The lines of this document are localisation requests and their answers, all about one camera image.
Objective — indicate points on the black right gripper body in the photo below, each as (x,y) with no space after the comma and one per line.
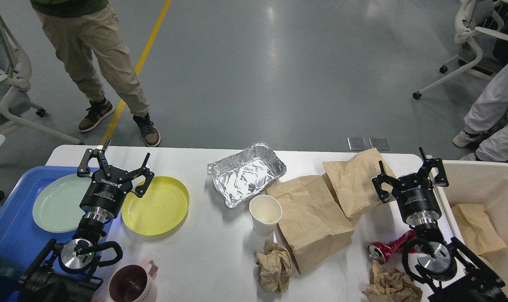
(416,200)

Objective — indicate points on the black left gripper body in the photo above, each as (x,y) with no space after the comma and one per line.
(107,194)

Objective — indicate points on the yellow plate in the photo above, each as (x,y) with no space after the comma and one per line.
(159,210)

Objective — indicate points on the pink mug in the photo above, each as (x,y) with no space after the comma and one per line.
(135,282)

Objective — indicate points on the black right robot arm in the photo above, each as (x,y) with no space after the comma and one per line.
(451,270)

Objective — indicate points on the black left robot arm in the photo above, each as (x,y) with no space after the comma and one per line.
(64,272)

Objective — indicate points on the rear brown paper bag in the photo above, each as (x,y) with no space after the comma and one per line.
(352,182)

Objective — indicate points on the floor outlet plate right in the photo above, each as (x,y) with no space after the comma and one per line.
(380,143)

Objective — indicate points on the floor outlet plate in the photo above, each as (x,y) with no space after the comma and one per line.
(380,143)
(357,143)

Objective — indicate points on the floor outlet plate left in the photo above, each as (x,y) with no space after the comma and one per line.
(357,143)

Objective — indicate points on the pale green plate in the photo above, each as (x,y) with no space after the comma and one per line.
(57,207)

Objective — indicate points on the white plastic bin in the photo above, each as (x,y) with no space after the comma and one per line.
(483,183)

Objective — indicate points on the brown bag in bin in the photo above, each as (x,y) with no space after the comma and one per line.
(476,229)

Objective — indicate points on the crushed red can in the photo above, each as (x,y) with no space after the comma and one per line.
(381,252)

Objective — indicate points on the large brown paper bag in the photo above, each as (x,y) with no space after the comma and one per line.
(313,224)

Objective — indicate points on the crumpled brown paper wad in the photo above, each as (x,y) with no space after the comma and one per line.
(391,285)

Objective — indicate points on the blue plastic tray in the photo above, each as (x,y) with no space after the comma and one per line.
(20,237)

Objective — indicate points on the aluminium foil tray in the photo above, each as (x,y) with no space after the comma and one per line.
(243,175)

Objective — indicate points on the white paper cup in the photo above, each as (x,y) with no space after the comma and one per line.
(266,213)

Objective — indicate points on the grey office chair left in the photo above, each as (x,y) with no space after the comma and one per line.
(15,75)

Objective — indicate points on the dark teal mug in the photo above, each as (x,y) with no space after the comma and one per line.
(10,273)

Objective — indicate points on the person in khaki trousers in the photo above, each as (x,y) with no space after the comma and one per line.
(81,30)

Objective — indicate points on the crumpled brown paper ball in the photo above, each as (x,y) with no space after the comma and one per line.
(275,268)

